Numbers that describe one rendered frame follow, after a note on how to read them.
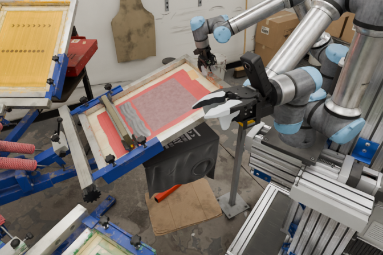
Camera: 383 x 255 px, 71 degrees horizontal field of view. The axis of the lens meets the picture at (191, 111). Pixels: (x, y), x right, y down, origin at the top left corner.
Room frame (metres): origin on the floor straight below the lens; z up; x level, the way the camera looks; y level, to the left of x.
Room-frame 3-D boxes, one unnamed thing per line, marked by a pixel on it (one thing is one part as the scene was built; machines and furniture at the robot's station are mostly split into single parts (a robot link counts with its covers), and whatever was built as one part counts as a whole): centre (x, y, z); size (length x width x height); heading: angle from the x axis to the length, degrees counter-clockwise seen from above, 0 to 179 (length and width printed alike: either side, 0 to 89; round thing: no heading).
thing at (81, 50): (2.17, 1.11, 1.06); 0.61 x 0.46 x 0.12; 0
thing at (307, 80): (0.63, -0.29, 1.65); 0.11 x 0.08 x 0.09; 120
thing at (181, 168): (1.14, 0.06, 0.79); 0.46 x 0.09 x 0.33; 120
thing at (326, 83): (1.28, -0.74, 1.31); 0.15 x 0.15 x 0.10
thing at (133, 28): (3.24, 0.69, 1.06); 0.53 x 0.07 x 1.05; 120
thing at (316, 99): (0.87, -0.45, 1.42); 0.13 x 0.12 x 0.14; 30
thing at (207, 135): (1.30, 0.15, 0.95); 0.48 x 0.44 x 0.01; 120
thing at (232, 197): (1.44, -0.35, 0.48); 0.22 x 0.22 x 0.96; 30
